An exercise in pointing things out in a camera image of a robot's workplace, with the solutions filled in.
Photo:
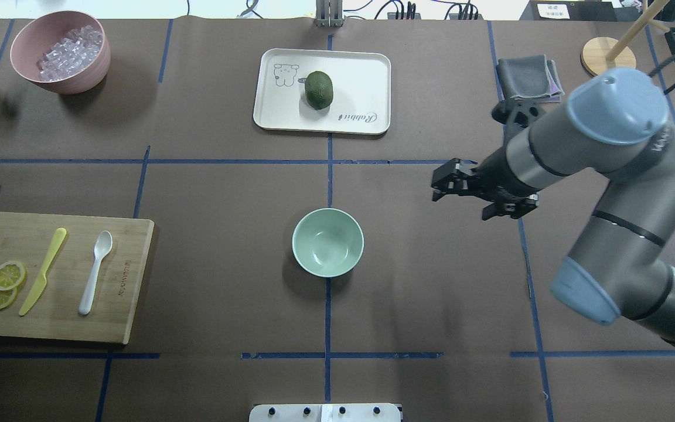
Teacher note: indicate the pink bowl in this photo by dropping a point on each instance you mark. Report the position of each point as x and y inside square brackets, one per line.
[38, 37]

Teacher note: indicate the grey folded cloth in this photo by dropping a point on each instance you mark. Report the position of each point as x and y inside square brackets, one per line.
[530, 78]

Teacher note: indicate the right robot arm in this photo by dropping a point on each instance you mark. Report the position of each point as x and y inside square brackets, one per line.
[616, 124]

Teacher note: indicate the aluminium frame post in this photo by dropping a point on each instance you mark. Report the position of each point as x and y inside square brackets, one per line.
[329, 13]

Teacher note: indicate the bamboo cutting board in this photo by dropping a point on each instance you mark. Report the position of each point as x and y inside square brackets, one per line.
[25, 237]

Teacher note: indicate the yellow plastic knife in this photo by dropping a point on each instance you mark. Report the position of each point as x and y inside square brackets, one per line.
[40, 282]

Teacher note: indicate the green avocado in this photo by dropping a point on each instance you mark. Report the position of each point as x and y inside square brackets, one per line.
[319, 90]

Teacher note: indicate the white plastic spoon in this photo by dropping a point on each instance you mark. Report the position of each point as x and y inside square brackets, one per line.
[102, 247]

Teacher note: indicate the black box with label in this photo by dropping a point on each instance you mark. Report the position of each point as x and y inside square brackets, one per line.
[584, 11]

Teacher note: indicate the cream rabbit tray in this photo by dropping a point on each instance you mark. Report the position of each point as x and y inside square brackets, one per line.
[361, 83]

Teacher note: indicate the mint green bowl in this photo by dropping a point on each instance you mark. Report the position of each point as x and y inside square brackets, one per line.
[328, 242]

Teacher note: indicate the wooden mug tree stand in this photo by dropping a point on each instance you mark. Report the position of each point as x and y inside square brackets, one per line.
[603, 53]

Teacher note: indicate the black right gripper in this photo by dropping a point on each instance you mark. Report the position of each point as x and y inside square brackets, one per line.
[497, 170]

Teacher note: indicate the clear ice cubes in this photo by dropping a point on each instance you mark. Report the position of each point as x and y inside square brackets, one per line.
[72, 54]

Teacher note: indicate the white pillar mount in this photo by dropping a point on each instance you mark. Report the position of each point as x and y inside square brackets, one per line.
[327, 412]

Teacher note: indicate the upper lemon slice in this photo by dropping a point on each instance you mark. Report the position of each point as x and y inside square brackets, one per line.
[12, 275]

